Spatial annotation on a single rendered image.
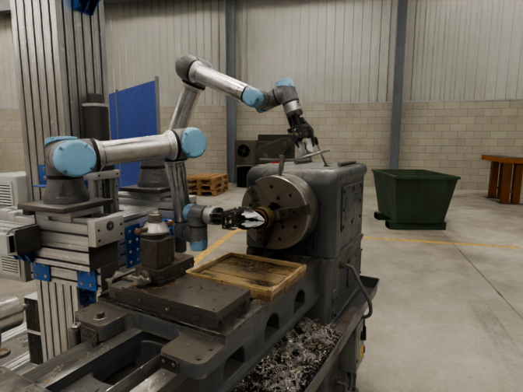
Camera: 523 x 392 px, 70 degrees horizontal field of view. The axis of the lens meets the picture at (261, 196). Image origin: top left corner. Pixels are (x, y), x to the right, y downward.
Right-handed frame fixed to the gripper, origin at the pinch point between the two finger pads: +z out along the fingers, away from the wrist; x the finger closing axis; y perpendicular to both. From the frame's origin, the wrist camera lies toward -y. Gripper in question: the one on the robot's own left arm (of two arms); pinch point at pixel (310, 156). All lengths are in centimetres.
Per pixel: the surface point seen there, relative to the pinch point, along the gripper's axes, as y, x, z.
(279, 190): 17.3, -10.9, 10.2
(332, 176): 0.5, 7.0, 11.4
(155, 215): 78, -20, 7
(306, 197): 15.0, -1.3, 16.3
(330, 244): 1.3, -3.2, 39.2
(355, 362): -25, -21, 105
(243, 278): 42, -23, 37
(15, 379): 120, -24, 31
